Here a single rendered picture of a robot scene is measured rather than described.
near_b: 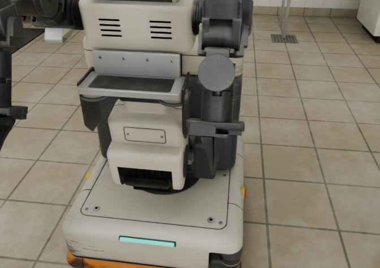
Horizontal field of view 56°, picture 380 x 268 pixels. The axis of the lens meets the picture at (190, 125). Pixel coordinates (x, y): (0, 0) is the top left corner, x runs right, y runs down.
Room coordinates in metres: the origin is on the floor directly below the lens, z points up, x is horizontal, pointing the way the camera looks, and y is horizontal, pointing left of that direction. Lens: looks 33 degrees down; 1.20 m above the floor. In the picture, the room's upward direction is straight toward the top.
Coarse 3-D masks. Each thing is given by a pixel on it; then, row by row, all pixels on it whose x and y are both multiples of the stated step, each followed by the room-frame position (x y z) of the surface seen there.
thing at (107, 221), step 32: (96, 192) 0.98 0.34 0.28; (128, 192) 0.98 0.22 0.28; (160, 192) 0.98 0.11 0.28; (192, 192) 0.98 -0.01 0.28; (224, 192) 0.98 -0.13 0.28; (64, 224) 0.85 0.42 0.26; (96, 224) 0.84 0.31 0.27; (128, 224) 0.83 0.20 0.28; (160, 224) 0.83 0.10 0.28; (192, 224) 0.83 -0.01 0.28; (224, 224) 0.83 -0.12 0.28; (96, 256) 0.81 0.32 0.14; (128, 256) 0.79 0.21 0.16; (160, 256) 0.78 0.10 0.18; (192, 256) 0.77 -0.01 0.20; (224, 256) 0.76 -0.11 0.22
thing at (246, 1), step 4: (200, 0) 0.73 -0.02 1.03; (244, 0) 0.72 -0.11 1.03; (248, 0) 0.72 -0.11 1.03; (200, 4) 0.73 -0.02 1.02; (244, 4) 0.71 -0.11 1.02; (248, 4) 0.71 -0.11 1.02; (200, 8) 0.72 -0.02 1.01; (244, 8) 0.71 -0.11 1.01; (248, 8) 0.71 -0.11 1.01; (200, 12) 0.73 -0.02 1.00; (244, 12) 0.71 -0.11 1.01; (248, 12) 0.71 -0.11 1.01; (200, 16) 0.73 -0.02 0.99; (244, 16) 0.72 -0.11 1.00; (248, 16) 0.71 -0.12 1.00; (200, 20) 0.73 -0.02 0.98; (244, 20) 0.72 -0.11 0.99; (248, 20) 0.72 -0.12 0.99; (248, 24) 0.73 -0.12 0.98
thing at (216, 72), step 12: (204, 48) 0.57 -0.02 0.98; (216, 48) 0.53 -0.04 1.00; (228, 48) 0.53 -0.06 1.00; (240, 48) 0.60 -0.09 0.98; (204, 60) 0.52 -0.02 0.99; (216, 60) 0.52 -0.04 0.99; (228, 60) 0.52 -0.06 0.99; (204, 72) 0.51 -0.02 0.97; (216, 72) 0.51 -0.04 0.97; (228, 72) 0.51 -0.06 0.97; (204, 84) 0.50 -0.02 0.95; (216, 84) 0.50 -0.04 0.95; (228, 84) 0.50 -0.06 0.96
